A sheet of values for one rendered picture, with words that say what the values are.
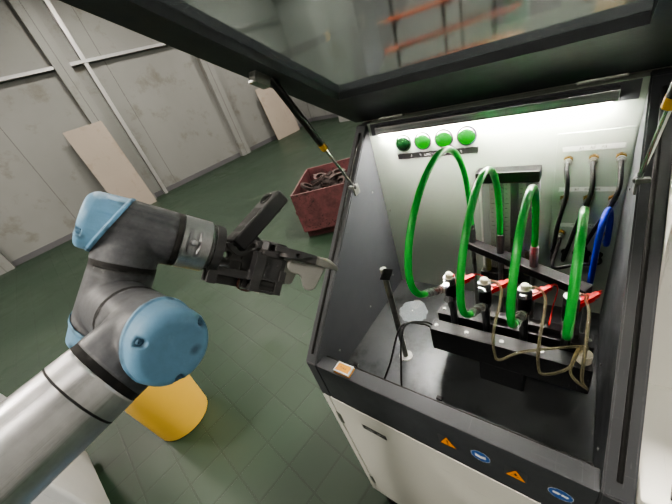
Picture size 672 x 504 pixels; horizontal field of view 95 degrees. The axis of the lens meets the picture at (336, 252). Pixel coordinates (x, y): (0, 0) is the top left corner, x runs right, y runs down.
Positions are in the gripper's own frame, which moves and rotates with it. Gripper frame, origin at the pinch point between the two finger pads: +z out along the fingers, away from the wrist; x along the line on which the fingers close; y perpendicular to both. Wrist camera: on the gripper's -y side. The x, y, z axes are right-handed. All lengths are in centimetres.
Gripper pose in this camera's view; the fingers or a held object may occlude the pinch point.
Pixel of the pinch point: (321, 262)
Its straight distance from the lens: 57.8
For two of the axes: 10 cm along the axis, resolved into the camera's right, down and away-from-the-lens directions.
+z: 7.9, 2.3, 5.7
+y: -2.1, 9.7, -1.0
